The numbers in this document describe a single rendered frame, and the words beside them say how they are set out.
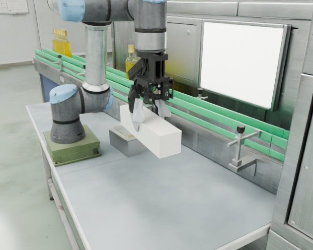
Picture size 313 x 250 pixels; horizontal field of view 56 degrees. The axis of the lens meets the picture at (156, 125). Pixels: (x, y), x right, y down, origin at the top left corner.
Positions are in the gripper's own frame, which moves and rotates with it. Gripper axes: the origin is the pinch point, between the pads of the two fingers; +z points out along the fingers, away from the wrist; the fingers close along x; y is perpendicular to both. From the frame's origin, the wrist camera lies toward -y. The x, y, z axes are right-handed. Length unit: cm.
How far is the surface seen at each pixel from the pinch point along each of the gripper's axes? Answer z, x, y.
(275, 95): 4, 62, -9
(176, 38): -12, 54, -70
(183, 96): 14, 47, -51
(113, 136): 29, 9, -54
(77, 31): 44, 162, -686
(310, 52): -19.9, 31.2, 22.4
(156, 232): 34.3, -0.2, 5.3
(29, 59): 100, 41, -668
